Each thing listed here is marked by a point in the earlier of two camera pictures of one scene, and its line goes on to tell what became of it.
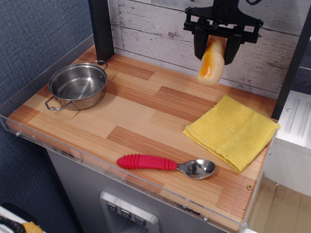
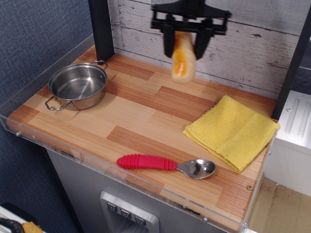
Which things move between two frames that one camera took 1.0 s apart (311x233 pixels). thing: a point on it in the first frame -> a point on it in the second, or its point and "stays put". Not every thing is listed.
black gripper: (223, 18) -> (189, 15)
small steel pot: (81, 85) stays put
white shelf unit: (289, 163) stays put
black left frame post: (103, 34) stays put
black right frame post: (294, 64) stays put
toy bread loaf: (211, 65) -> (184, 58)
